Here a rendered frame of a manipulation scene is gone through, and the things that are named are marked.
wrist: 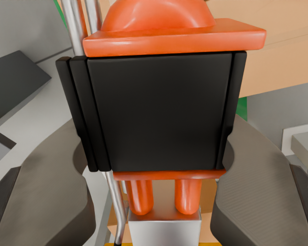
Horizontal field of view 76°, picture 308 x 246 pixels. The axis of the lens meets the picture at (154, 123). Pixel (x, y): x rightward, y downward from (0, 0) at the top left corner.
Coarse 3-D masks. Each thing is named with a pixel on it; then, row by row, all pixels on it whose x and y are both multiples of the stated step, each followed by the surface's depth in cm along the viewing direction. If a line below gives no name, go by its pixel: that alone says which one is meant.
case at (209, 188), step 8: (120, 184) 82; (208, 184) 71; (216, 184) 70; (200, 192) 69; (208, 192) 69; (200, 200) 67; (208, 200) 66; (112, 208) 73; (208, 208) 64; (112, 216) 71; (208, 216) 64; (112, 224) 68; (128, 224) 67; (208, 224) 66; (112, 232) 70; (128, 232) 70; (200, 232) 69; (208, 232) 69; (128, 240) 73; (200, 240) 72; (208, 240) 72; (216, 240) 72
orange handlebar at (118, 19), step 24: (120, 0) 9; (144, 0) 8; (168, 0) 8; (192, 0) 9; (120, 24) 9; (144, 24) 9; (168, 24) 9; (192, 24) 9; (216, 24) 9; (144, 192) 15; (192, 192) 15
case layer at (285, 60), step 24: (216, 0) 66; (240, 0) 66; (264, 0) 66; (288, 0) 65; (264, 24) 69; (288, 24) 69; (264, 48) 74; (288, 48) 74; (264, 72) 79; (288, 72) 79; (240, 96) 85
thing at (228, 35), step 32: (96, 32) 9; (128, 32) 9; (160, 32) 8; (192, 32) 8; (224, 32) 8; (256, 32) 8; (96, 64) 8; (128, 64) 8; (160, 64) 8; (192, 64) 8; (224, 64) 8; (96, 96) 9; (128, 96) 9; (160, 96) 9; (192, 96) 9; (224, 96) 9; (128, 128) 10; (160, 128) 10; (192, 128) 10; (224, 128) 10; (128, 160) 11; (160, 160) 11; (192, 160) 11
